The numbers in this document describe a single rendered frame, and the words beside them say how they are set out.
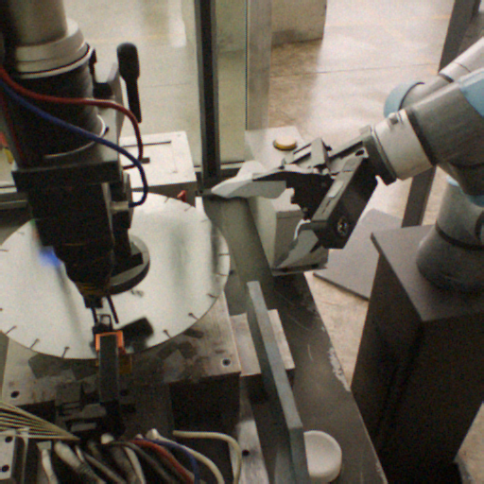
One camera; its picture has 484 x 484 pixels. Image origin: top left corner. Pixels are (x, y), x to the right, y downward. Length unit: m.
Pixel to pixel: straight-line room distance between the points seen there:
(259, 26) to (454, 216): 0.50
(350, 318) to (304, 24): 2.56
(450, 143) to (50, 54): 0.43
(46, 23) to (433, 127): 0.41
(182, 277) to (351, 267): 1.46
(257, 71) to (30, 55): 0.77
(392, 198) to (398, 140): 1.94
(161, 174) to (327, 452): 0.56
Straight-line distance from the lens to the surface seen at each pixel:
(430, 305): 1.04
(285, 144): 1.11
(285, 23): 4.07
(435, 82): 0.84
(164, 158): 1.09
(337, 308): 2.03
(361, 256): 2.22
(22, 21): 0.43
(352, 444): 0.85
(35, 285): 0.79
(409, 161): 0.66
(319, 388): 0.89
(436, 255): 1.07
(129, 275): 0.75
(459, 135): 0.66
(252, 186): 0.68
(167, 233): 0.83
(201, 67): 1.10
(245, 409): 0.85
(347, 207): 0.64
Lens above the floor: 1.47
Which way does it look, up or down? 42 degrees down
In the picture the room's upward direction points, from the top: straight up
